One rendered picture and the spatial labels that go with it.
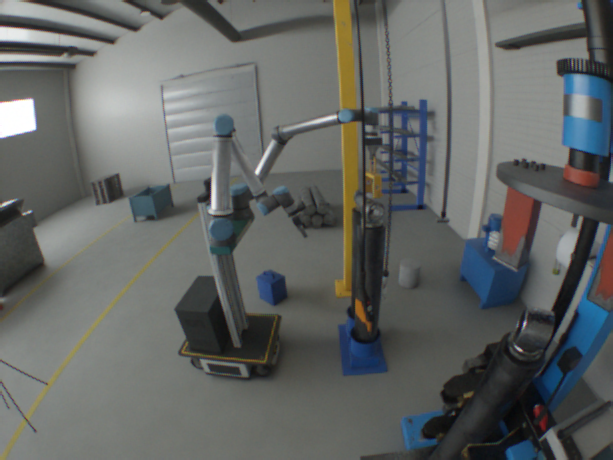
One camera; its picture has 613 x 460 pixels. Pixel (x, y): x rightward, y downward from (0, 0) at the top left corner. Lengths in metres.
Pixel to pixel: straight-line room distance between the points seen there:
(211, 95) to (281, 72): 2.92
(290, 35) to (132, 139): 8.16
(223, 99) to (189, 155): 2.76
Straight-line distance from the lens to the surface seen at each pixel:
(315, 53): 11.44
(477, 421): 1.49
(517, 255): 1.05
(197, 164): 12.28
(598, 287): 0.98
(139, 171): 13.87
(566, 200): 0.70
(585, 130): 0.89
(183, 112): 12.34
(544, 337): 1.13
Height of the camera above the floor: 2.26
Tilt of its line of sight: 23 degrees down
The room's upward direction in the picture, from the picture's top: 4 degrees counter-clockwise
